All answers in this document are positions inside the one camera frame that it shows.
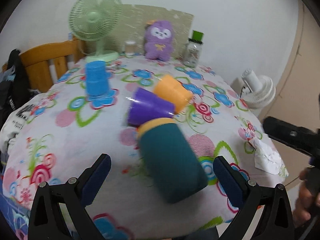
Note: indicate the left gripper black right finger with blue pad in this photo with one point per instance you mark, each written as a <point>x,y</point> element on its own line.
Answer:
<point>276,221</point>

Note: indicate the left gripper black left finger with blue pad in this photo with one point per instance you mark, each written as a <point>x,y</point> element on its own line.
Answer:
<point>46,219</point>

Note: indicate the dark teal cup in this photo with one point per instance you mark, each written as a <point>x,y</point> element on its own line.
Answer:
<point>170,161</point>

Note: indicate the purple plastic cup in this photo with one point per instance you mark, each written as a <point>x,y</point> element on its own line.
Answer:
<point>145,106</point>

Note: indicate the blue plastic cup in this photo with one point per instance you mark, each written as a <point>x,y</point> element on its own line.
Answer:
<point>96,79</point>

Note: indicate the orange plastic cup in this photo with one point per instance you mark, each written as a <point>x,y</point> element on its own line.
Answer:
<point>170,89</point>

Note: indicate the person's right hand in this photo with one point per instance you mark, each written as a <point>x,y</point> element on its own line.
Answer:
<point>304,201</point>

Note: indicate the beige door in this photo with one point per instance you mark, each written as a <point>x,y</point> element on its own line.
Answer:
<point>296,100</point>

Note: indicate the blue checkered bedsheet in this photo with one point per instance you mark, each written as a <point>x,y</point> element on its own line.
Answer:
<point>17,217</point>

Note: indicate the floral tablecloth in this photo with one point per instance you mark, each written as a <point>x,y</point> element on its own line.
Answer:
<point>65,134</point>

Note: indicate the white floor fan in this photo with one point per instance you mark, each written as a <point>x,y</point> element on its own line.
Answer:
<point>256,91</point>

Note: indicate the white printed t-shirt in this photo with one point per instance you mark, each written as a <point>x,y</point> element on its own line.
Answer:
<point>13,125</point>

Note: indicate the black clothes pile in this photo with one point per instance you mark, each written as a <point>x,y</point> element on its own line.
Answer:
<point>15,86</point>

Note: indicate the wooden bed headboard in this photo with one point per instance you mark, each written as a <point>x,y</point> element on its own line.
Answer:
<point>36,61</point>

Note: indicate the glass bottle green cap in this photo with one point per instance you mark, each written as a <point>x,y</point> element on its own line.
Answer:
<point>193,49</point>

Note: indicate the cotton swab jar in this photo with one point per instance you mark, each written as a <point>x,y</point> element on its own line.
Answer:
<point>130,48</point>

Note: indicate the purple plush toy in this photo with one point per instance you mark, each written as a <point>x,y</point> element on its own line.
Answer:
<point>158,41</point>

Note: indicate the patterned beige board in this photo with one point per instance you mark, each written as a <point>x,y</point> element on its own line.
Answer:
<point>135,18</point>

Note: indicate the green desk fan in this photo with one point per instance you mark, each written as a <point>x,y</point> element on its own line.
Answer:
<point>92,21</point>

